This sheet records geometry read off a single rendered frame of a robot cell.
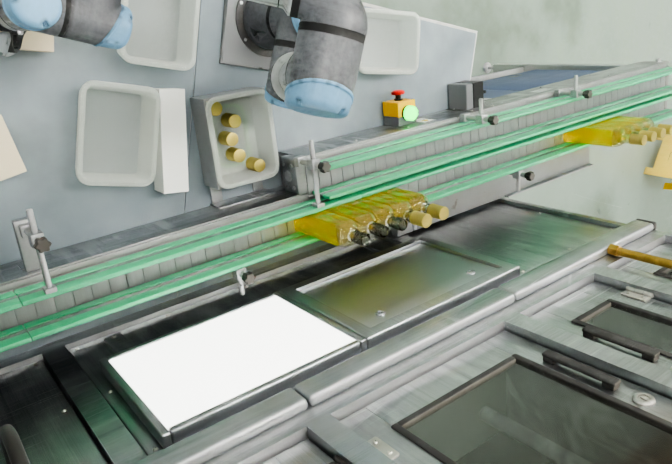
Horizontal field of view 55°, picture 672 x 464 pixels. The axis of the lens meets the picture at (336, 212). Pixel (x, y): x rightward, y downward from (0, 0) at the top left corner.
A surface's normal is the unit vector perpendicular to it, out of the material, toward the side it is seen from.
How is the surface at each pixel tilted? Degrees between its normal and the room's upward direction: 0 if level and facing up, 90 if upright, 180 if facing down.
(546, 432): 90
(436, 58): 0
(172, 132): 0
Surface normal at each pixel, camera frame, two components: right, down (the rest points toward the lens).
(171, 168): 0.59, 0.18
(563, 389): -0.11, -0.95
